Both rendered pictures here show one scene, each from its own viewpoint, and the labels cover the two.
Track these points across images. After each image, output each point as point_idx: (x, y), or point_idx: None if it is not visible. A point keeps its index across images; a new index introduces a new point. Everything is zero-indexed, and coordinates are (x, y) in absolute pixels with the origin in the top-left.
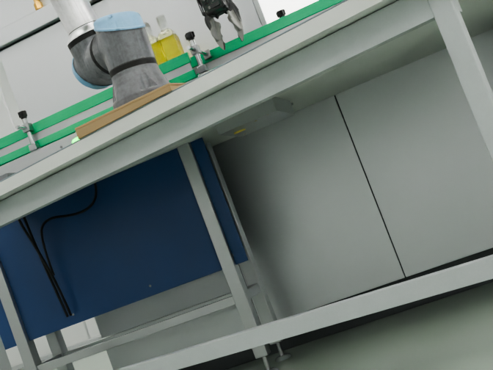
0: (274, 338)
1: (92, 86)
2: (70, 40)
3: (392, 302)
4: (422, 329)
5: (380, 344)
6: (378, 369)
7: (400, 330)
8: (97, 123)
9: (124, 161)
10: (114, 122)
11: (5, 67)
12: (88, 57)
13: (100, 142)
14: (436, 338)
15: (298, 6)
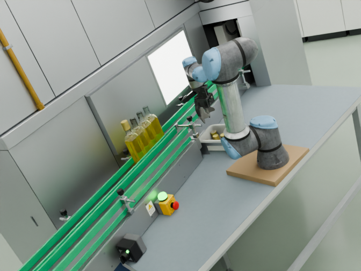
0: (322, 238)
1: (238, 158)
2: (244, 135)
3: (346, 205)
4: (267, 221)
5: (264, 233)
6: (307, 236)
7: (252, 226)
8: (283, 176)
9: (279, 190)
10: (289, 172)
11: (17, 161)
12: (254, 143)
13: (283, 184)
14: (293, 219)
15: (175, 92)
